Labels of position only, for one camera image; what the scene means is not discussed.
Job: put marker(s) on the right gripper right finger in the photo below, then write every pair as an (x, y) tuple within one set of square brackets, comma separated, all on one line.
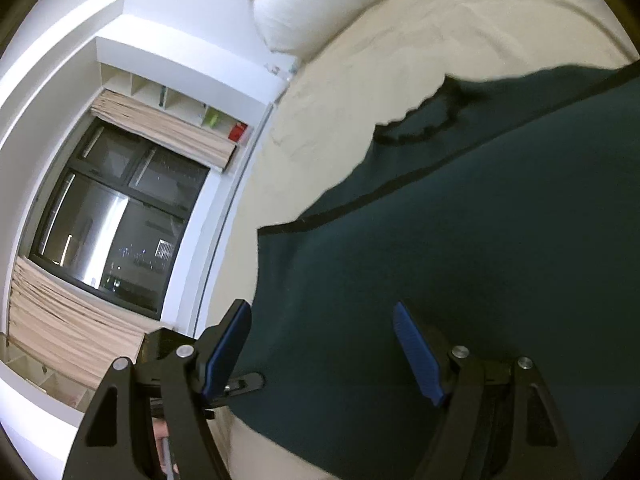
[(497, 420)]

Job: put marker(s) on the beige curtain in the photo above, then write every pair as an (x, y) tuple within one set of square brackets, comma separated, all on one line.
[(65, 328)]

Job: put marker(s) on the white wall shelf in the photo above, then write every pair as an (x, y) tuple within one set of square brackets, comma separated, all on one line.
[(170, 101)]

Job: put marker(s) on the red box on shelf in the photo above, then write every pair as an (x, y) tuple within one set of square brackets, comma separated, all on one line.
[(237, 132)]

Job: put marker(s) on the person's left hand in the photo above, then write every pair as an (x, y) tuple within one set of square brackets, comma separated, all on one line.
[(161, 435)]

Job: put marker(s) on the dark green garment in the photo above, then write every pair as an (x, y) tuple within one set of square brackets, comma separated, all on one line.
[(506, 213)]

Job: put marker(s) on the dark window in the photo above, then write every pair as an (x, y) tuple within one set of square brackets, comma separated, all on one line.
[(116, 217)]

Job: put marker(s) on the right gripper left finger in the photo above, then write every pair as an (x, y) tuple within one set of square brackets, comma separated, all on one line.
[(115, 439)]

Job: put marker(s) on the beige bed sheet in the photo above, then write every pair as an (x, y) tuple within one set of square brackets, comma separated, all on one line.
[(384, 66)]

